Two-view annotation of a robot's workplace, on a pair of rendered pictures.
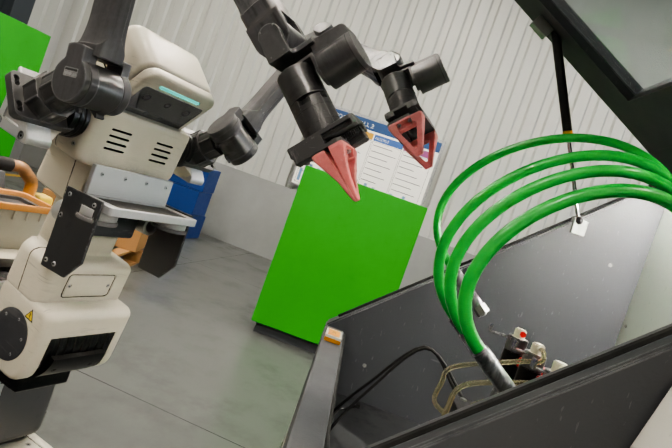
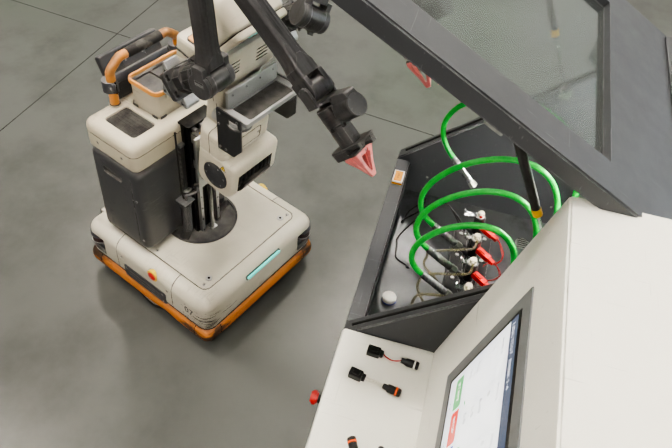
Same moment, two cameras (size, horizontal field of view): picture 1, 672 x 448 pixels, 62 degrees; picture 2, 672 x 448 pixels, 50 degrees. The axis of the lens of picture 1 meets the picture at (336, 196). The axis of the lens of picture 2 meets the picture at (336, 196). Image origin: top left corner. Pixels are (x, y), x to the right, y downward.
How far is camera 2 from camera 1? 130 cm
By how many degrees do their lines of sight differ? 45
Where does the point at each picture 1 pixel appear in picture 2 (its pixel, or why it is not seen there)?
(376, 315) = (429, 151)
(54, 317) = (236, 169)
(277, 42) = (310, 101)
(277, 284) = not seen: outside the picture
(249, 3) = (288, 70)
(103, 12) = (202, 44)
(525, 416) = (420, 317)
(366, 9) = not seen: outside the picture
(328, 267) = not seen: outside the picture
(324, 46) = (336, 103)
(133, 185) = (252, 84)
